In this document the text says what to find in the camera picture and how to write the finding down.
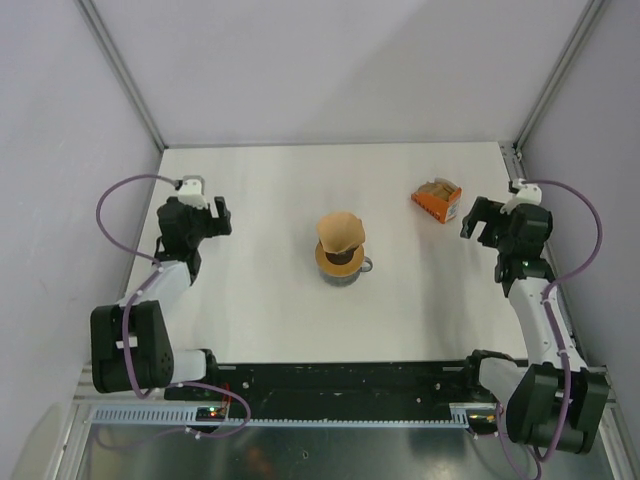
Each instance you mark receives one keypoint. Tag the grey glass coffee server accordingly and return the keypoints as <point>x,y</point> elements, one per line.
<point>344,281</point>

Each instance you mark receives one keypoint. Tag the aluminium frame post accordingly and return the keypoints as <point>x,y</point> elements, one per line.
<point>580,33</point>
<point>116,62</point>

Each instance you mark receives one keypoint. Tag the left aluminium frame post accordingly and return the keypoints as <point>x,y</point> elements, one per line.
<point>116,62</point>

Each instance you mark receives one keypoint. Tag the orange coffee filter box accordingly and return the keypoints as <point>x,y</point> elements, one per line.
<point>441,210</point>

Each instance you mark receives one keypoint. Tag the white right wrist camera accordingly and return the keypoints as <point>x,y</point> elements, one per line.
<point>523,192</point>

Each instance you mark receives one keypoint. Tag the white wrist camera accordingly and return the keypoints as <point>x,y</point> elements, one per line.
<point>190,191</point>
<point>523,192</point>

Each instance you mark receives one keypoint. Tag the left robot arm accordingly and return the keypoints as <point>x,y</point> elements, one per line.
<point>130,337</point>

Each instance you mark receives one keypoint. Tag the brown paper coffee filter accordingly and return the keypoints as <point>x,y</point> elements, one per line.
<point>339,232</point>

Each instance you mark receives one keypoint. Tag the right aluminium frame post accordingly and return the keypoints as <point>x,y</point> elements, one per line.
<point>580,33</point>

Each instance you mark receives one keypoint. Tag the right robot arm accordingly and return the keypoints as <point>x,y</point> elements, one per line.
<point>556,402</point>

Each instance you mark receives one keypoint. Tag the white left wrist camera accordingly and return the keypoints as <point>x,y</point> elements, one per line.
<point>190,191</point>

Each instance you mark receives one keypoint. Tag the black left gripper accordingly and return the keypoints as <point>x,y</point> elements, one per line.
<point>216,226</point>

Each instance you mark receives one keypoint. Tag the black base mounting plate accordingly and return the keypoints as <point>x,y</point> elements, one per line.
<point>368,392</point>

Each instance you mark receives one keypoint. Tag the brown paper coffee filters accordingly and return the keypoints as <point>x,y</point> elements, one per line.
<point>439,188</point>

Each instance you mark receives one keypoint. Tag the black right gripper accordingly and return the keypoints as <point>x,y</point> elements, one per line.
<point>483,210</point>

